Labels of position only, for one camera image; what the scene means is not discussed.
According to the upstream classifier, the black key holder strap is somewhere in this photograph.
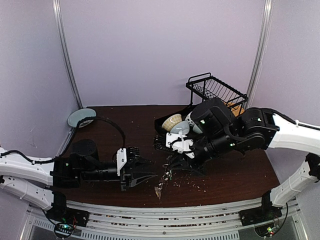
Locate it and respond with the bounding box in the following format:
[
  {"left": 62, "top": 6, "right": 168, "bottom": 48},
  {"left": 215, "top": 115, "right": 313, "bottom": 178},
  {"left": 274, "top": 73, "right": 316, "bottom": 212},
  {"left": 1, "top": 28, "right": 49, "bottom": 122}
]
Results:
[{"left": 154, "top": 162, "right": 176, "bottom": 201}]

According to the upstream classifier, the yellow tagged key bunch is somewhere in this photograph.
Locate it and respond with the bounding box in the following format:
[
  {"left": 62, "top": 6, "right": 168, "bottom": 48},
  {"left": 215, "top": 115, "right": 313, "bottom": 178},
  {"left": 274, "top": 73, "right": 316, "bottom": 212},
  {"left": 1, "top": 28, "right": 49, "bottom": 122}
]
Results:
[{"left": 154, "top": 186, "right": 163, "bottom": 200}]

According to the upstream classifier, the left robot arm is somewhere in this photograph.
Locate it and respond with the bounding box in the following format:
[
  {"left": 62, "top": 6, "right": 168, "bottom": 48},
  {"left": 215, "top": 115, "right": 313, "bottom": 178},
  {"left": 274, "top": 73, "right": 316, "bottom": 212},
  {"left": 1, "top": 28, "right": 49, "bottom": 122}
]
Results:
[{"left": 0, "top": 139, "right": 156, "bottom": 222}]

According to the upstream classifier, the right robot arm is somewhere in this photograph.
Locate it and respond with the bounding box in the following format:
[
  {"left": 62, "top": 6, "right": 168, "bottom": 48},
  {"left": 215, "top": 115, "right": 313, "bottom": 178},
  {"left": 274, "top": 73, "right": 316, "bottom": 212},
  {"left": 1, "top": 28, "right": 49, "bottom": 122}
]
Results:
[{"left": 165, "top": 97, "right": 320, "bottom": 221}]

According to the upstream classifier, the grey striped bowl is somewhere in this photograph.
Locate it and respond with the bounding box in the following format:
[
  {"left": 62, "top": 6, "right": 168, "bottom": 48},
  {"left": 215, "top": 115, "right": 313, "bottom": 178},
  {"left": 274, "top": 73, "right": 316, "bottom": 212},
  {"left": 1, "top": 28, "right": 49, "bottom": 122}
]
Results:
[{"left": 170, "top": 120, "right": 190, "bottom": 135}]

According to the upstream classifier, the pale green bowl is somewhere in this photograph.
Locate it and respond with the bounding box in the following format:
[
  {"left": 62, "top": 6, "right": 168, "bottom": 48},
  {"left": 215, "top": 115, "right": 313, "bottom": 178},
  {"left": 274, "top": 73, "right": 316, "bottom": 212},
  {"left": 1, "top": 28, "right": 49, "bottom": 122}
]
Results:
[{"left": 192, "top": 124, "right": 203, "bottom": 134}]

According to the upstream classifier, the yellow dotted bowl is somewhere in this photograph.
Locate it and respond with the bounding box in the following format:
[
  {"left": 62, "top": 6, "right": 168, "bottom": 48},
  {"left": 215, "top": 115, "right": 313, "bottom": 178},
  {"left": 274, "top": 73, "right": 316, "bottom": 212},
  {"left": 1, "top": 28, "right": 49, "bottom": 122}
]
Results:
[{"left": 161, "top": 113, "right": 182, "bottom": 132}]

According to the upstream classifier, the black white patterned bowl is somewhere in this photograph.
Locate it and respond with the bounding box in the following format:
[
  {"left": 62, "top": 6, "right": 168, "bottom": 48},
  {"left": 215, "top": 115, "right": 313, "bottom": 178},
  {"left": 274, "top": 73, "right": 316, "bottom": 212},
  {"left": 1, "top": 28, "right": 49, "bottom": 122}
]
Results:
[{"left": 184, "top": 112, "right": 195, "bottom": 127}]

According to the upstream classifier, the pale green plate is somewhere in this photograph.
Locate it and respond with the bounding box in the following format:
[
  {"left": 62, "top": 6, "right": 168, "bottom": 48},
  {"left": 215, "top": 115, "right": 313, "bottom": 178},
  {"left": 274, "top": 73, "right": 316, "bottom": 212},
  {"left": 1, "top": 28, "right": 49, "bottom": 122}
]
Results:
[{"left": 67, "top": 108, "right": 97, "bottom": 128}]

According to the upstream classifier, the aluminium rail frame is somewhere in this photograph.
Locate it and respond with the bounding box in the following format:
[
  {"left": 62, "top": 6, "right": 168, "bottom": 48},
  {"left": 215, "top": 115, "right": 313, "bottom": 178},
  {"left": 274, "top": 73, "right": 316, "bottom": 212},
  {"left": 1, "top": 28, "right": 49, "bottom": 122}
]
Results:
[{"left": 22, "top": 197, "right": 307, "bottom": 240}]

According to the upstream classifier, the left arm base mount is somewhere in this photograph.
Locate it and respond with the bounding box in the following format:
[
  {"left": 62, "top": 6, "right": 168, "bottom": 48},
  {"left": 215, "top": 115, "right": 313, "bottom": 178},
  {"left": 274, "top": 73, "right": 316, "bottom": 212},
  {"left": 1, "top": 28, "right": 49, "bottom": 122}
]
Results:
[{"left": 43, "top": 191, "right": 90, "bottom": 240}]

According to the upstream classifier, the black braided cable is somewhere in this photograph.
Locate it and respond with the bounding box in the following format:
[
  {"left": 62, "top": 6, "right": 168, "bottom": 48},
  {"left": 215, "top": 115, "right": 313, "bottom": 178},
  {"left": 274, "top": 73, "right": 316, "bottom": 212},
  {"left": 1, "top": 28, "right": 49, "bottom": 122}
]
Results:
[{"left": 49, "top": 116, "right": 127, "bottom": 163}]

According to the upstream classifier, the black wire dish rack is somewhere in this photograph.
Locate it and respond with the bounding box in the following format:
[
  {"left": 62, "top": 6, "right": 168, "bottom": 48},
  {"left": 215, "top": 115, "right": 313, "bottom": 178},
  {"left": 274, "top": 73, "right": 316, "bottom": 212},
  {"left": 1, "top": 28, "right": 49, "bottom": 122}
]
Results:
[{"left": 154, "top": 72, "right": 249, "bottom": 176}]

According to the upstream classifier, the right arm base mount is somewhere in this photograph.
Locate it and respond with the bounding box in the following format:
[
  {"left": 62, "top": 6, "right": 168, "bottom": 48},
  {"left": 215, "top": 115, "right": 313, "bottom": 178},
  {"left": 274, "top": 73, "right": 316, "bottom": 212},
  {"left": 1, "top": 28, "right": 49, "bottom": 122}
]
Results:
[{"left": 238, "top": 188, "right": 284, "bottom": 227}]

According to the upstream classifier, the right corner metal post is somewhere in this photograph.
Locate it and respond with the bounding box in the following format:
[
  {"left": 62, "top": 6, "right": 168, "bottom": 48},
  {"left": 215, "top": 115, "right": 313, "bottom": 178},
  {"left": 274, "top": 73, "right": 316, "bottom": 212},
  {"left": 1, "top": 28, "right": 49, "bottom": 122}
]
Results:
[{"left": 244, "top": 0, "right": 273, "bottom": 109}]

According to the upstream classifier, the corner metal post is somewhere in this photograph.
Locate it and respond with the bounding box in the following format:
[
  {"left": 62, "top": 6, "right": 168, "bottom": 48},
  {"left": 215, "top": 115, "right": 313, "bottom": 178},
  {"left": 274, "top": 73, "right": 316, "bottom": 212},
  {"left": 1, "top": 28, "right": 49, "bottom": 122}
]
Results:
[
  {"left": 51, "top": 0, "right": 83, "bottom": 108},
  {"left": 244, "top": 0, "right": 273, "bottom": 109}
]

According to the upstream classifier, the left corner metal post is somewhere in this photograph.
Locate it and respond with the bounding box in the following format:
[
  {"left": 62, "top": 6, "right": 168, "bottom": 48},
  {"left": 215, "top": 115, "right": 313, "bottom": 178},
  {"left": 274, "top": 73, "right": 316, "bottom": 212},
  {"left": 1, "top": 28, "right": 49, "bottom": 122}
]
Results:
[{"left": 51, "top": 0, "right": 83, "bottom": 108}]

